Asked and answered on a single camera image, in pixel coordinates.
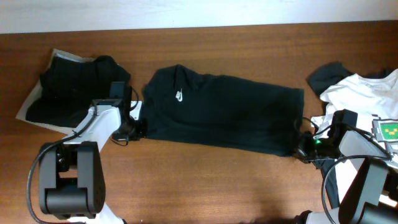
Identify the beige folded cloth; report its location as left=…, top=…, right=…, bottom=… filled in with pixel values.
left=15, top=48, right=94, bottom=135

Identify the dark crumpled garment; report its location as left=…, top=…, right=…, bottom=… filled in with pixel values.
left=307, top=62, right=397, bottom=98

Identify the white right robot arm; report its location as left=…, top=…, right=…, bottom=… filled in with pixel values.
left=299, top=110, right=397, bottom=223

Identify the dark green Nike t-shirt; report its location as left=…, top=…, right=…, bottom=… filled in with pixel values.
left=141, top=65, right=304, bottom=157

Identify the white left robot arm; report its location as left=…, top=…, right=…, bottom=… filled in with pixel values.
left=26, top=82, right=144, bottom=223

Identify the white printed t-shirt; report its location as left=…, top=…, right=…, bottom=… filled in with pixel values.
left=311, top=69, right=397, bottom=202

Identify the folded black clothes stack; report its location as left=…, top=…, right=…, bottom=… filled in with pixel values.
left=25, top=55, right=131, bottom=128

